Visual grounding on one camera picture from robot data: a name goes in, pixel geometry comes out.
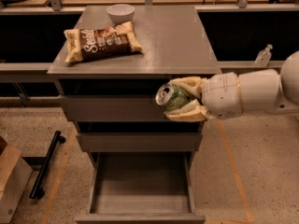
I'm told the clear sanitizer bottle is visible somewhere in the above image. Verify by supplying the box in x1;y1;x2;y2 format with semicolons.
255;44;273;67

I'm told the brown yellow chip bag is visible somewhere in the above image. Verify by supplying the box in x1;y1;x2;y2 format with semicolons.
64;21;142;63

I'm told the white bowl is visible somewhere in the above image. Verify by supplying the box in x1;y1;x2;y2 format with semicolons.
107;4;135;24

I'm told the grey middle drawer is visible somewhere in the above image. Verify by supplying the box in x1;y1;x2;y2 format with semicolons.
77;133;202;152

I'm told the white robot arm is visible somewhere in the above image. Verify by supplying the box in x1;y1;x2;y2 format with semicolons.
164;51;299;122

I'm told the green soda can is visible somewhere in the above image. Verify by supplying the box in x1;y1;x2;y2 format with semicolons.
155;83;190;111

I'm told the grey open bottom drawer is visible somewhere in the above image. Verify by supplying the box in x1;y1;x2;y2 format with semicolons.
75;152;206;224

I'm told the grey drawer cabinet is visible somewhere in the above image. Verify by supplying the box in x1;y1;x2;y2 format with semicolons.
48;6;217;161

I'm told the grey top drawer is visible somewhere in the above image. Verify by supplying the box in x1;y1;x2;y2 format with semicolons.
59;95;169;121

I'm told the cardboard box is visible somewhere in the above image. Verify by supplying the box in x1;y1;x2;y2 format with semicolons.
0;137;32;224

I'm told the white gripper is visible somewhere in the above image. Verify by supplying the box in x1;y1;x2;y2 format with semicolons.
164;72;242;122

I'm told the black metal bar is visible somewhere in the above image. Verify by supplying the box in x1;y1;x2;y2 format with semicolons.
29;131;65;200

